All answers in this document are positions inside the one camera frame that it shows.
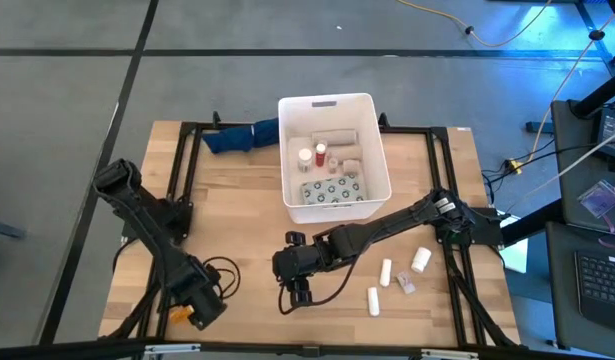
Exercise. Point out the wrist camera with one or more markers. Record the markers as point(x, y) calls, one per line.
point(210, 274)
point(294, 238)

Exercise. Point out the black overhead crossbeam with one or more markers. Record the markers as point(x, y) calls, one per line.
point(307, 351)

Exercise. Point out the small beige bandage roll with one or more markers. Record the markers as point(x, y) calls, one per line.
point(351, 166)

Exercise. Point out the small black floor box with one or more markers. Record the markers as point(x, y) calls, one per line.
point(534, 126)

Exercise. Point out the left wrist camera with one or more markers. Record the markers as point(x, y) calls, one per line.
point(210, 274)

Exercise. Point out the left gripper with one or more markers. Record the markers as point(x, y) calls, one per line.
point(202, 302)

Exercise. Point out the white-capped jar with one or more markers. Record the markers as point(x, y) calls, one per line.
point(305, 160)

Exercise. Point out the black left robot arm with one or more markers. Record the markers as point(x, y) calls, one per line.
point(147, 225)

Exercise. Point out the white plastic tube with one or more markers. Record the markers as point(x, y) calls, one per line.
point(385, 272)
point(373, 301)

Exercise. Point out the grey floor object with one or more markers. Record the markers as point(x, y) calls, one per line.
point(4, 230)

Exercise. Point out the white plastic bin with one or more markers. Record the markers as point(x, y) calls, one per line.
point(297, 115)

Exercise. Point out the black stand rods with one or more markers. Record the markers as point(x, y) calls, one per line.
point(599, 47)

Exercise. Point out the blue cloth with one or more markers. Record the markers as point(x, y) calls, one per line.
point(237, 139)

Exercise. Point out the white pill bottle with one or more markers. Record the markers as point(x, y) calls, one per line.
point(421, 259)

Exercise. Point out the red bottle white cap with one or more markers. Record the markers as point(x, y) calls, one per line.
point(320, 156)

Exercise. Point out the long beige bandage roll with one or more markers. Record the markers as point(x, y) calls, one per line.
point(334, 136)

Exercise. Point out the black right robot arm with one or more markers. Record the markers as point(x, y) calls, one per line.
point(402, 220)

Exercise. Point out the small clear vial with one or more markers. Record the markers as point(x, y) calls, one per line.
point(333, 164)
point(406, 282)

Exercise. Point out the black keyboard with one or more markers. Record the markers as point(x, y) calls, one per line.
point(604, 285)

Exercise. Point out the black diagonal pole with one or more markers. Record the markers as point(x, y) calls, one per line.
point(532, 222)
point(599, 92)

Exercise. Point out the black side desk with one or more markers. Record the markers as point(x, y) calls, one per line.
point(577, 170)
point(562, 280)

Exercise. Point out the black laptop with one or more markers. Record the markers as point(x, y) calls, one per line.
point(612, 132)

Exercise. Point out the grey patterned blister pack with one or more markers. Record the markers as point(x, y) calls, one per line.
point(332, 191)

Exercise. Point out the silver beam bracket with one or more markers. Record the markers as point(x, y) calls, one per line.
point(172, 348)
point(449, 354)

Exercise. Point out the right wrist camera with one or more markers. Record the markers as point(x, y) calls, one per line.
point(294, 238)

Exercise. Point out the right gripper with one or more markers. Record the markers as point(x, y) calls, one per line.
point(297, 262)

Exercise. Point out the orange pill bottle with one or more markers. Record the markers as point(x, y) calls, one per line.
point(181, 314)

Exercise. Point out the medium beige bandage roll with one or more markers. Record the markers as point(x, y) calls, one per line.
point(349, 151)

